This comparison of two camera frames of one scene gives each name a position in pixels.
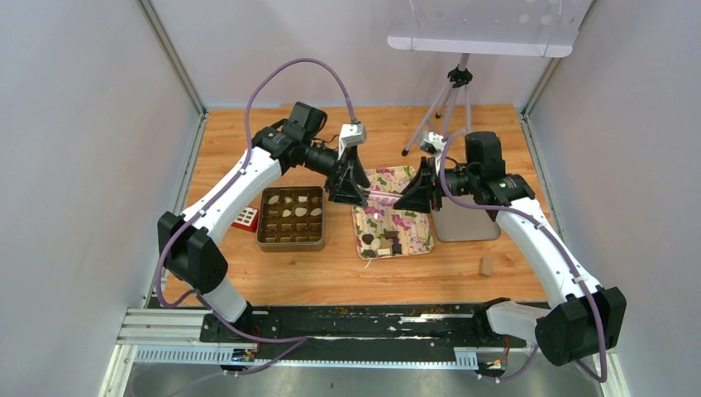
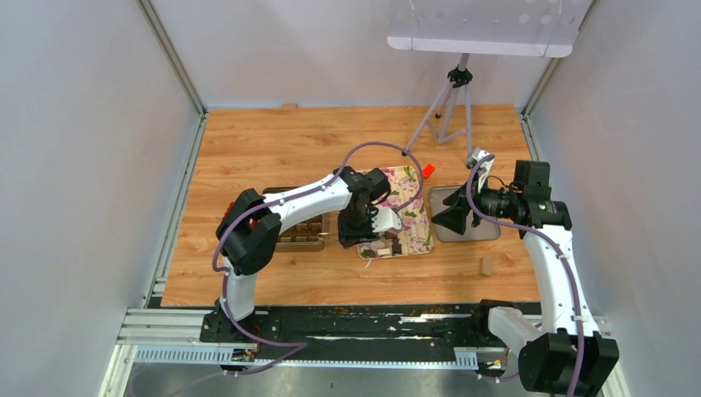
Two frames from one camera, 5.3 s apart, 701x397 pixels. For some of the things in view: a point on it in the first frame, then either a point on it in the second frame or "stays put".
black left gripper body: x=335 y=171 → x=356 y=228
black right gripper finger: x=426 y=179 → x=460 y=193
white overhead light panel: x=530 y=28 stays put
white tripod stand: x=460 y=77 stays put
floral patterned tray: x=380 y=229 stays put
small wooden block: x=486 y=265 stays put
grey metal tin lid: x=456 y=222 stays put
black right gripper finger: x=416 y=197 → x=454 y=217
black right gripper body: x=456 y=181 → x=494 y=203
